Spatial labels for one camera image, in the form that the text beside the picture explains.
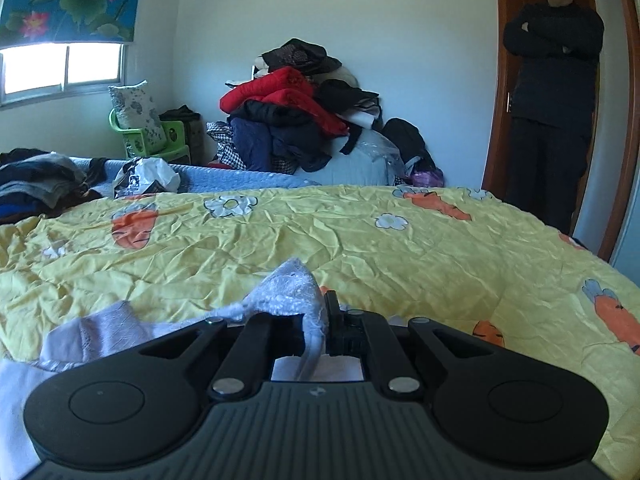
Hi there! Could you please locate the navy blue jacket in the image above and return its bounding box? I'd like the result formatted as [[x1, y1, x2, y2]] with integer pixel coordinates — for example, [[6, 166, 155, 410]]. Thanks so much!
[[228, 100, 331, 172]]

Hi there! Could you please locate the white printed plastic bag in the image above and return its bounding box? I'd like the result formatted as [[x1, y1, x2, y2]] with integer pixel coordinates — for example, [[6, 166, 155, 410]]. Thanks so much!
[[113, 157, 181, 198]]

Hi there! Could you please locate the lotus print roller blind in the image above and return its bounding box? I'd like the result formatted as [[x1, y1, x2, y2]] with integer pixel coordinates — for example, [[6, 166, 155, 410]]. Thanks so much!
[[1, 0, 139, 49]]

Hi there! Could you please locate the man in dark clothes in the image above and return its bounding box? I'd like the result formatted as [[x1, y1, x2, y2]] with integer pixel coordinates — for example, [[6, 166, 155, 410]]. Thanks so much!
[[502, 0, 604, 234]]

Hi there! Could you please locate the window with grey frame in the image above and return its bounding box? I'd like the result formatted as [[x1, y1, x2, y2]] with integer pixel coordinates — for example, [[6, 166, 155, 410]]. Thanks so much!
[[1, 42, 126, 106]]

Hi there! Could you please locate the floral grey white pillow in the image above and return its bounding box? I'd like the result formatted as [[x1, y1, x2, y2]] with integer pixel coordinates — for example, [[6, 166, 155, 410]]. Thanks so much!
[[108, 80, 167, 154]]

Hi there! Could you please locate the light blue bed blanket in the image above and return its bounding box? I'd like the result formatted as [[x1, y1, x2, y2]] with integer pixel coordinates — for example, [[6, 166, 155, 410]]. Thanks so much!
[[71, 157, 320, 198]]

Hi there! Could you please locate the stack of dark folded clothes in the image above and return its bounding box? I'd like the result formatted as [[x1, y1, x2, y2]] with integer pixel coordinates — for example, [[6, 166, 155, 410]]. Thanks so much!
[[1, 148, 106, 224]]

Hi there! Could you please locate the red padded jacket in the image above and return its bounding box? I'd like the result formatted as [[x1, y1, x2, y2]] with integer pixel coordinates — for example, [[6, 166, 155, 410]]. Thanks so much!
[[219, 67, 348, 136]]

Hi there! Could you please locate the yellow carrot print quilt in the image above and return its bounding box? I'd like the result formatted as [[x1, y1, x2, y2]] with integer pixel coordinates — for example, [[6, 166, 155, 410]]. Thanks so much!
[[1, 186, 639, 479]]

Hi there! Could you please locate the light purple small garment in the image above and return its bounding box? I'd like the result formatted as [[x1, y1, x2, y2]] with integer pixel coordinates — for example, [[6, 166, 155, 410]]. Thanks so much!
[[1, 259, 363, 479]]

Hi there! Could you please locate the black bag by wall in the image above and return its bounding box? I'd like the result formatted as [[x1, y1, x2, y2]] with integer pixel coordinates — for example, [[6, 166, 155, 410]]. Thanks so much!
[[382, 118, 437, 176]]

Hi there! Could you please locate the black garment atop pile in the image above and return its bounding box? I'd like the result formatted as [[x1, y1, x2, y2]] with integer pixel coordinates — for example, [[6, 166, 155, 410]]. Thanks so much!
[[254, 38, 342, 76]]

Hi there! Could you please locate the green plastic chair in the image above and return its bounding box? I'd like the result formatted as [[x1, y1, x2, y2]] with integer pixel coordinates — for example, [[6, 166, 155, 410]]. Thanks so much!
[[108, 108, 192, 165]]

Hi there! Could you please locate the brown wooden door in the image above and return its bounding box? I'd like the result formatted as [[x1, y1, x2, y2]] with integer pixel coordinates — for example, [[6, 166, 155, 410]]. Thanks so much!
[[483, 0, 639, 261]]

